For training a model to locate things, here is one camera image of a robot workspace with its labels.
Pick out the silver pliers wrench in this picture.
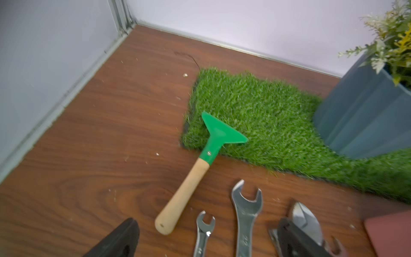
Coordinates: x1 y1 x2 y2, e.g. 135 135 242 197
269 201 348 257

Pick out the large silver combination wrench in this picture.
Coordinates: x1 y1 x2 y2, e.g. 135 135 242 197
231 179 263 257

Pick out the green artificial grass mat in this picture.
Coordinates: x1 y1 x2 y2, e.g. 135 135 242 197
181 67 411 203

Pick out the pink plastic storage box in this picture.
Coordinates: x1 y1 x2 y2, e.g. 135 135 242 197
365 211 411 257

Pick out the potted plant in grey pot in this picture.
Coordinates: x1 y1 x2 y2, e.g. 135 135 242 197
314 1 411 159

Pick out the medium silver wrench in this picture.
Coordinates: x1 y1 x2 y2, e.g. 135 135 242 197
193 211 216 257

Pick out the green hand shovel wooden handle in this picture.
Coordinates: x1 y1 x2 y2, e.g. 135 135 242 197
155 111 248 235

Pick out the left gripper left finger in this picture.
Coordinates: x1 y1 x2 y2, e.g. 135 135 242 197
83 217 140 257

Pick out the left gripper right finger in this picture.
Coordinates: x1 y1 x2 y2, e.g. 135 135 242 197
277 218 331 257

